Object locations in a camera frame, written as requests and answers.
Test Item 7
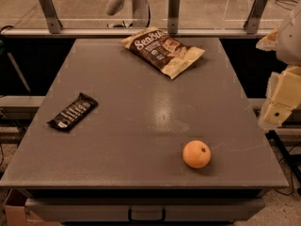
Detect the middle metal bracket post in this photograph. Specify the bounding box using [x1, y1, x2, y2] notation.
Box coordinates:
[167, 0, 181, 34]

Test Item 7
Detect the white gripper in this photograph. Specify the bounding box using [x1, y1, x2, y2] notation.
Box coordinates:
[256, 2, 301, 129]

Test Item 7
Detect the orange fruit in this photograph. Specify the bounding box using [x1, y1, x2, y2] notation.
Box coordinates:
[182, 140, 211, 169]

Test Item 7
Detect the right metal bracket post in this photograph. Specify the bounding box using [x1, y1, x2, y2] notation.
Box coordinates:
[244, 0, 268, 34]

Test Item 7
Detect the black cable on floor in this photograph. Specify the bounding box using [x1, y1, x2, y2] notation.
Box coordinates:
[266, 129, 301, 197]

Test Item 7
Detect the metal bracket post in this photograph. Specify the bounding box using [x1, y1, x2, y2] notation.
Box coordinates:
[39, 0, 63, 34]
[167, 0, 181, 34]
[244, 0, 268, 34]

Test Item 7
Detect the cardboard box on floor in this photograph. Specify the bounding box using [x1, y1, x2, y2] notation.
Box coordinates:
[4, 190, 61, 226]

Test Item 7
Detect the black rxbar chocolate bar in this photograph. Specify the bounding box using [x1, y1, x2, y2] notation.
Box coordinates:
[47, 92, 98, 132]

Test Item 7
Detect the brown white snack chip bag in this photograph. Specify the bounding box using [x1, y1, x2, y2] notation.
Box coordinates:
[120, 27, 205, 79]

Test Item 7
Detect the left metal bracket post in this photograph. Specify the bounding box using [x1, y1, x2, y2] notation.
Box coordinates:
[39, 0, 63, 34]

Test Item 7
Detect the table drawer handle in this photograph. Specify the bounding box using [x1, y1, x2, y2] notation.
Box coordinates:
[127, 206, 166, 223]

